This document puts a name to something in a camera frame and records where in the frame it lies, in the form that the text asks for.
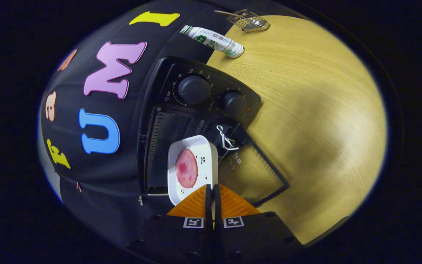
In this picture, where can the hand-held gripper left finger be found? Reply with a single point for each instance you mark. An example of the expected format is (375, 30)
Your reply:
(170, 238)

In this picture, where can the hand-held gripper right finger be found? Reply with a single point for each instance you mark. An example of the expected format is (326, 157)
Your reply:
(255, 238)

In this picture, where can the pink ham slice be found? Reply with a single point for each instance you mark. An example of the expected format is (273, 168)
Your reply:
(186, 168)

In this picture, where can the white rectangular tray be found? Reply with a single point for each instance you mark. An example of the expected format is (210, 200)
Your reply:
(205, 150)

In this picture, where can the black toaster oven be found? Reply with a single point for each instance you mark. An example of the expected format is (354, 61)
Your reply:
(167, 73)

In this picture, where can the red cloth clip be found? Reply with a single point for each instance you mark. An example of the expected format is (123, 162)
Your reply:
(78, 187)

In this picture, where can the white plastic bottle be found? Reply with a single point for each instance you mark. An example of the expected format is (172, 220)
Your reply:
(214, 38)

